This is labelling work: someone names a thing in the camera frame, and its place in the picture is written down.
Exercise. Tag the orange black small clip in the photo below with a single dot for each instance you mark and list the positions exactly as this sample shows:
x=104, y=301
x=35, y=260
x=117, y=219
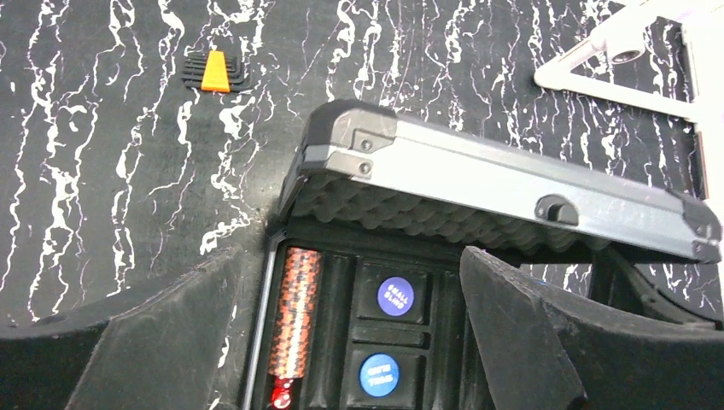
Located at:
x=215, y=71

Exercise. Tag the red die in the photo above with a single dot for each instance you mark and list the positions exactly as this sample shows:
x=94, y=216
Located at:
x=281, y=402
x=282, y=389

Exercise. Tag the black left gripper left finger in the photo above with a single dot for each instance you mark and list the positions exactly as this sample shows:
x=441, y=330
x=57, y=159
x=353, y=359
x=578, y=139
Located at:
x=155, y=346

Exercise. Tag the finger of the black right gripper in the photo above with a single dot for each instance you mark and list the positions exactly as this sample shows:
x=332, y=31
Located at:
x=618, y=284

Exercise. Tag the blue small blind button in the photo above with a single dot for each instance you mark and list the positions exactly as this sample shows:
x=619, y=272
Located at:
x=379, y=375

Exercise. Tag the white pvc pipe frame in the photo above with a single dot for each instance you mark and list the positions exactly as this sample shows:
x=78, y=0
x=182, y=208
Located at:
x=661, y=56

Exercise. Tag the purple small blind button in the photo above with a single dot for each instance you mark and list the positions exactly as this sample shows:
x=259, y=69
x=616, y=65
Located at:
x=395, y=296

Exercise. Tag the black poker set case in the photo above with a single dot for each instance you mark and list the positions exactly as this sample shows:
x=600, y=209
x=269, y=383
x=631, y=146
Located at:
x=383, y=195

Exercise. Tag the orange black chip roll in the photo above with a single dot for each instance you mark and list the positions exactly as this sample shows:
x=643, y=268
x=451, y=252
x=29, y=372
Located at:
x=301, y=272

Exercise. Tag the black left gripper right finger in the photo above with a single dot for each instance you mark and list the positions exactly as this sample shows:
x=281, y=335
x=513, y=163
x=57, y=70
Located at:
x=543, y=347

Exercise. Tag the orange black chip stack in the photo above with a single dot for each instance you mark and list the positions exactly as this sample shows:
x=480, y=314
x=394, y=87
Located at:
x=290, y=344

